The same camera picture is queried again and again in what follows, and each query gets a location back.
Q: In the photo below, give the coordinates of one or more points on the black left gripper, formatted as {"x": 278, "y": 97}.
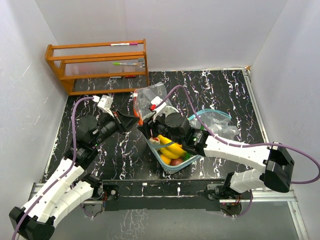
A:
{"x": 124, "y": 123}

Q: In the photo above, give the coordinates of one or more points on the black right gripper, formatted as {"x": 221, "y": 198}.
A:
{"x": 152, "y": 123}

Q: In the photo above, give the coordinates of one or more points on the clear bag orange zipper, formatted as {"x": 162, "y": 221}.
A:
{"x": 144, "y": 98}

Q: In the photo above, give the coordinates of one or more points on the yellow banana bunch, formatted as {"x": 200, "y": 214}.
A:
{"x": 172, "y": 151}

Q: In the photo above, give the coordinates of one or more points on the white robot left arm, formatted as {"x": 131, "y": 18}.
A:
{"x": 63, "y": 192}

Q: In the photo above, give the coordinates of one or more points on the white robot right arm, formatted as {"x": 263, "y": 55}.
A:
{"x": 271, "y": 166}

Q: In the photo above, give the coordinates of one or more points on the clear bag blue zipper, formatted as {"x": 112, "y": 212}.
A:
{"x": 219, "y": 123}

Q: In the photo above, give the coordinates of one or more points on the light green plastic basket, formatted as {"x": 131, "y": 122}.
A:
{"x": 154, "y": 146}

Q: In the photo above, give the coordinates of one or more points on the brown passion fruit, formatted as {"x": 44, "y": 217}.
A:
{"x": 176, "y": 162}

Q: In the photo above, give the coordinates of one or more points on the green pen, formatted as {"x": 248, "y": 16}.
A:
{"x": 125, "y": 64}

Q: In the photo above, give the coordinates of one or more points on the small grey box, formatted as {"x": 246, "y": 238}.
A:
{"x": 141, "y": 62}

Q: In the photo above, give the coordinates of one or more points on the orange wooden shelf rack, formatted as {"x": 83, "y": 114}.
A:
{"x": 92, "y": 61}

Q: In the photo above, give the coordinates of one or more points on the pink white pen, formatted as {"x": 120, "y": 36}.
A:
{"x": 124, "y": 44}

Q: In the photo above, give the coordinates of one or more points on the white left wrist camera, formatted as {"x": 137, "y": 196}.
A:
{"x": 105, "y": 103}

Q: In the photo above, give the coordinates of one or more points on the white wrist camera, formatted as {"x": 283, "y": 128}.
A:
{"x": 105, "y": 103}
{"x": 158, "y": 105}

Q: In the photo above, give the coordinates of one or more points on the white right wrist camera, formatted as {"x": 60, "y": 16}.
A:
{"x": 158, "y": 105}

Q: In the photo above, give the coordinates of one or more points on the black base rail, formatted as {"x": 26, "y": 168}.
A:
{"x": 161, "y": 194}

